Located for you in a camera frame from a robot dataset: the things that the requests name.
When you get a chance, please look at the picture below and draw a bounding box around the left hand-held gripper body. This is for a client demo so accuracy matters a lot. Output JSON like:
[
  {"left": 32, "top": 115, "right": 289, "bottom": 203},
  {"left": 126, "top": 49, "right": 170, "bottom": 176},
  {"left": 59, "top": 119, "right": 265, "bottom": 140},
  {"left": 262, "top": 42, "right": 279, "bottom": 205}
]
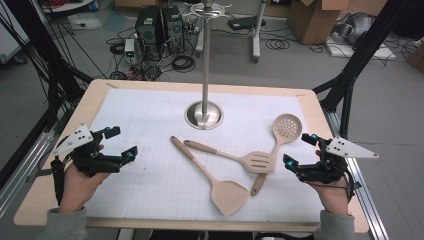
[{"left": 53, "top": 123, "right": 122, "bottom": 178}]

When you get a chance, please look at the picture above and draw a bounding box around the black metal frame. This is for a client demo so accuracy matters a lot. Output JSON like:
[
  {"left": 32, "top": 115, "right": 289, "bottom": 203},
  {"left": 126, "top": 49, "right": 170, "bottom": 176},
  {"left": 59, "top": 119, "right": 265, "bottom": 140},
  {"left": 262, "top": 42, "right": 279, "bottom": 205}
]
[
  {"left": 0, "top": 0, "right": 95, "bottom": 134},
  {"left": 313, "top": 0, "right": 416, "bottom": 145}
]

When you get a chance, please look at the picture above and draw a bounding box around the small grey power supply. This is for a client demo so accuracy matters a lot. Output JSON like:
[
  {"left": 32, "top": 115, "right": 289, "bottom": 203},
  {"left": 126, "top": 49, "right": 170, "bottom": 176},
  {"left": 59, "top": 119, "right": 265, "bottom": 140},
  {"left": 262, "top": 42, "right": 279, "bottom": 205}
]
[{"left": 124, "top": 38, "right": 137, "bottom": 65}]

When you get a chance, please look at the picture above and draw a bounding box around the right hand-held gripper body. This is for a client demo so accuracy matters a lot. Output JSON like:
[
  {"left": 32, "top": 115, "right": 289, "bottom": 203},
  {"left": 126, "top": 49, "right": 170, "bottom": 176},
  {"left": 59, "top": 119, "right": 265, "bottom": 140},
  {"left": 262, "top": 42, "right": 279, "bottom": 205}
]
[{"left": 296, "top": 135, "right": 380, "bottom": 185}]

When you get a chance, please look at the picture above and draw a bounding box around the beige slotted spatula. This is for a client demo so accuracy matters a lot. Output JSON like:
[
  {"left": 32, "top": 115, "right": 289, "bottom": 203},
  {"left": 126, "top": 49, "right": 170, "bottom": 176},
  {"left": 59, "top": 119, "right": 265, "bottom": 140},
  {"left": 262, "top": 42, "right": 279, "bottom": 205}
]
[{"left": 183, "top": 139, "right": 278, "bottom": 175}]

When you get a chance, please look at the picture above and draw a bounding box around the white metal stand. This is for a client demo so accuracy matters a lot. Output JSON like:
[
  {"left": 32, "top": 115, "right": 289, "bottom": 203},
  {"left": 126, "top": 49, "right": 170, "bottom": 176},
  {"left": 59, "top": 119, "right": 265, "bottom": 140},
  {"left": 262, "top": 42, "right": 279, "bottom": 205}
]
[{"left": 252, "top": 0, "right": 268, "bottom": 64}]

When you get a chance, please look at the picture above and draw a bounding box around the grey bag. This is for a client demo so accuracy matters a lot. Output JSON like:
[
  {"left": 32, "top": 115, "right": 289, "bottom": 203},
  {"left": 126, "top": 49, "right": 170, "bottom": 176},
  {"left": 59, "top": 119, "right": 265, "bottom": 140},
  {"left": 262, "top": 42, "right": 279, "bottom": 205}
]
[{"left": 334, "top": 12, "right": 375, "bottom": 46}]

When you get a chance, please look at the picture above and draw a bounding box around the large black computer tower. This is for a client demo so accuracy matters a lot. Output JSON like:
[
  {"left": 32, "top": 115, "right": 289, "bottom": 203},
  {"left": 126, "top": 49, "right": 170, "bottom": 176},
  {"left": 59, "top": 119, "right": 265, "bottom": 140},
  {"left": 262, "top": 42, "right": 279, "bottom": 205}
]
[{"left": 134, "top": 5, "right": 164, "bottom": 62}]

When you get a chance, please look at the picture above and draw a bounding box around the narrow black computer tower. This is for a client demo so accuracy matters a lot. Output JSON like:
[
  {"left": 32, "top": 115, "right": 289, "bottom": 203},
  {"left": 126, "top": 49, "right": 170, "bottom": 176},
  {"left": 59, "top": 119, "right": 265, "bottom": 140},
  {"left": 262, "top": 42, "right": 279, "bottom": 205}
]
[{"left": 162, "top": 5, "right": 185, "bottom": 55}]

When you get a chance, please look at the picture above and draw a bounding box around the person's right hand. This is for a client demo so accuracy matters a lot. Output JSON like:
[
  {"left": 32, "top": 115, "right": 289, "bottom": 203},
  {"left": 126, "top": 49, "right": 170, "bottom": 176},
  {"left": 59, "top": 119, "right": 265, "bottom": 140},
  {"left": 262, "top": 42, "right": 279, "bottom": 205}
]
[{"left": 308, "top": 149, "right": 351, "bottom": 216}]

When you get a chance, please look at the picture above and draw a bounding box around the aluminium rail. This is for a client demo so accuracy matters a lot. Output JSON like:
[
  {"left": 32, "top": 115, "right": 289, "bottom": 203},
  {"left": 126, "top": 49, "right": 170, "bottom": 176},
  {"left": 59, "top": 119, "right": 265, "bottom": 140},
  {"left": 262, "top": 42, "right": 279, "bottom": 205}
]
[
  {"left": 0, "top": 128, "right": 58, "bottom": 219},
  {"left": 321, "top": 109, "right": 390, "bottom": 240}
]

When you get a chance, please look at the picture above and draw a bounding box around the beige perforated skimmer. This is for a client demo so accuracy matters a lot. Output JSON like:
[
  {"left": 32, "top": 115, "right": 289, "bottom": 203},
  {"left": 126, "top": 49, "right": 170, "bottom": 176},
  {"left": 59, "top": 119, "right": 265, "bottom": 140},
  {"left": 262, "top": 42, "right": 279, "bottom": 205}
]
[{"left": 250, "top": 113, "right": 304, "bottom": 197}]

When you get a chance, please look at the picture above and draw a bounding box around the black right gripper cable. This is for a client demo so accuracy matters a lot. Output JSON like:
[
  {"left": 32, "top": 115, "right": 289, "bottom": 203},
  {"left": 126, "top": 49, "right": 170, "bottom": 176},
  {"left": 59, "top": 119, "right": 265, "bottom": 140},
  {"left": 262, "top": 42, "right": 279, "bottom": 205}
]
[{"left": 343, "top": 165, "right": 358, "bottom": 203}]

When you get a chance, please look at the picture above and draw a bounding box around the person's left hand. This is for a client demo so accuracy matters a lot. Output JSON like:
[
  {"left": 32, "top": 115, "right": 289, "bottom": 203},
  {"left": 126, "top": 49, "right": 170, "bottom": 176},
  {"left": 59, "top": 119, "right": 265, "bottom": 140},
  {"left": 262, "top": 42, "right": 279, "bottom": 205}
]
[{"left": 59, "top": 144, "right": 111, "bottom": 214}]

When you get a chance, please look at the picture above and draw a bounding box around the flat black device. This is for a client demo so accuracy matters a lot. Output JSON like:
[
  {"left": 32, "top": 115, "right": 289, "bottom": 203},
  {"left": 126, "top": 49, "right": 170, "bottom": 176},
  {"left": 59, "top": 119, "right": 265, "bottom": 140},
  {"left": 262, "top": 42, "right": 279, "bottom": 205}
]
[{"left": 228, "top": 15, "right": 267, "bottom": 32}]

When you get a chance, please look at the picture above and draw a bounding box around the steel utensil stand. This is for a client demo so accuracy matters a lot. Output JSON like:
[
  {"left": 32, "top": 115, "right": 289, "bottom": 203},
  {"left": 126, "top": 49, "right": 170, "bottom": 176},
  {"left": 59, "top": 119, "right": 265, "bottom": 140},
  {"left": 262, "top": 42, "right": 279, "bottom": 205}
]
[{"left": 184, "top": 0, "right": 234, "bottom": 131}]

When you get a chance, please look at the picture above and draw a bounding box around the thick black cable coil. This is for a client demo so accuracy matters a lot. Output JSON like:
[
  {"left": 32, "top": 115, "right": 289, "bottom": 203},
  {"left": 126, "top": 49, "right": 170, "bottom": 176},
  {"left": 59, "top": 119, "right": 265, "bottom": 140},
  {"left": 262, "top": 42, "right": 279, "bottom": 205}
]
[{"left": 171, "top": 54, "right": 196, "bottom": 73}]

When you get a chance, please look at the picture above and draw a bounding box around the beige solid spatula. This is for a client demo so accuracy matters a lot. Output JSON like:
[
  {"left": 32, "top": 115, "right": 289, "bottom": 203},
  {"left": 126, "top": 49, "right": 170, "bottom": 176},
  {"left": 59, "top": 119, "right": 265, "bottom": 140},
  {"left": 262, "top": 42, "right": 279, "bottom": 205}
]
[{"left": 170, "top": 135, "right": 251, "bottom": 217}]

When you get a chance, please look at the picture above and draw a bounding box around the open cardboard box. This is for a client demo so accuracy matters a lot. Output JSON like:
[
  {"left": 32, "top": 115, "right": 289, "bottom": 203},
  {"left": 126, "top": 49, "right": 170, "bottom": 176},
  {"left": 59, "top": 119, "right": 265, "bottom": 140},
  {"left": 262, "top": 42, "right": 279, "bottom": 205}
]
[{"left": 287, "top": 0, "right": 389, "bottom": 45}]

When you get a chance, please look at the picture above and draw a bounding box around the white grid paper mat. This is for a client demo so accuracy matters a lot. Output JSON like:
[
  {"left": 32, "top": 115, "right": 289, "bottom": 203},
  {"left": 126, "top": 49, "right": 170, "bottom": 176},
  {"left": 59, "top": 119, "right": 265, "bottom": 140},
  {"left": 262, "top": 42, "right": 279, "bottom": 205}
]
[{"left": 84, "top": 87, "right": 326, "bottom": 224}]

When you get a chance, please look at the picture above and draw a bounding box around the white flat board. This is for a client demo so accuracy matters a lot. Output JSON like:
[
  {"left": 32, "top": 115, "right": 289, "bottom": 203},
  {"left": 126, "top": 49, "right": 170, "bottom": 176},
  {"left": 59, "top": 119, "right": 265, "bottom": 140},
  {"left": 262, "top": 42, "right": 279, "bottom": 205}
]
[{"left": 325, "top": 34, "right": 397, "bottom": 62}]

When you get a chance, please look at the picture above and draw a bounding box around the thin black cable coil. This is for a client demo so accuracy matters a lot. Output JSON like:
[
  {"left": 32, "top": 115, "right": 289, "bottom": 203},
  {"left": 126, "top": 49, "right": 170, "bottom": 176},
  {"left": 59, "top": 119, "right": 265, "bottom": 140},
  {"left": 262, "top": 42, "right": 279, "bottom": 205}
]
[{"left": 265, "top": 38, "right": 291, "bottom": 51}]

